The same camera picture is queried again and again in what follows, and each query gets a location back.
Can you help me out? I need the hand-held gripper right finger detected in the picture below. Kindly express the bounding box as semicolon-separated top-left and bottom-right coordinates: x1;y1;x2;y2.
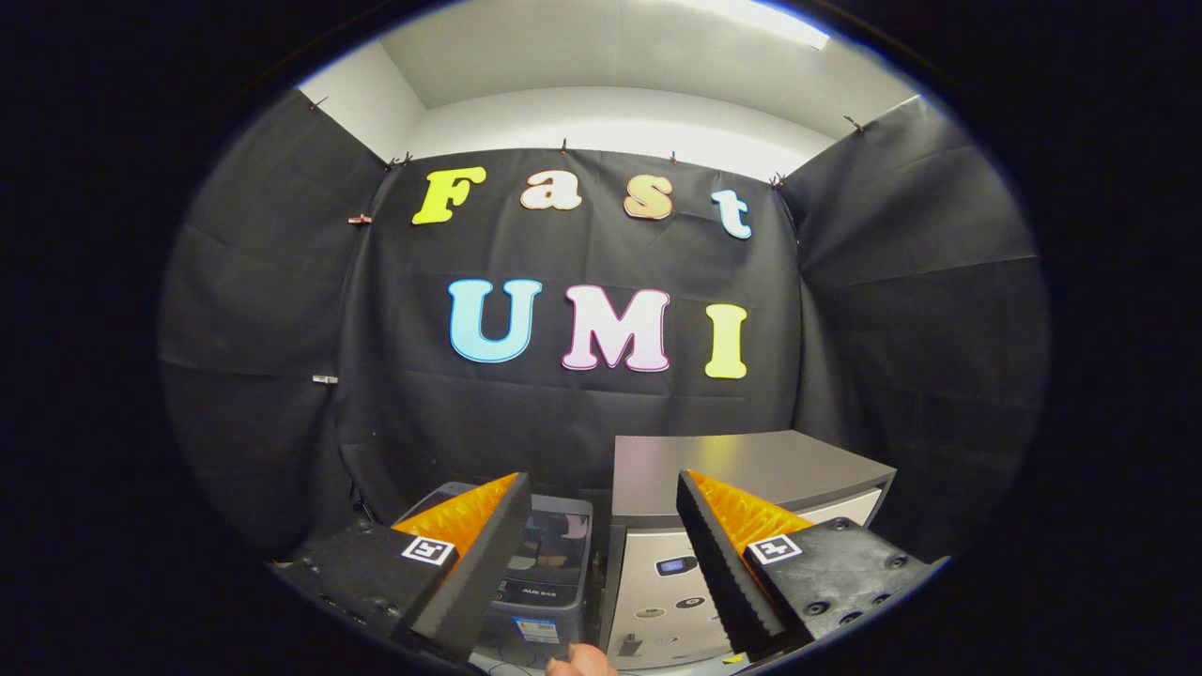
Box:
676;469;940;658

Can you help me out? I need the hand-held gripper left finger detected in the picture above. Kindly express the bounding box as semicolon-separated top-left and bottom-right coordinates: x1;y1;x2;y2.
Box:
277;471;533;663

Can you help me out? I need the grey top-loading washing machine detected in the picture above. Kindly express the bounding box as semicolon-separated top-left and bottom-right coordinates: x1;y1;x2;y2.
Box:
394;482;599;658

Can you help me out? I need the black backdrop cloth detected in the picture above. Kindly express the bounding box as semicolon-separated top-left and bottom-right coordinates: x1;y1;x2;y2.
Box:
160;89;1048;564

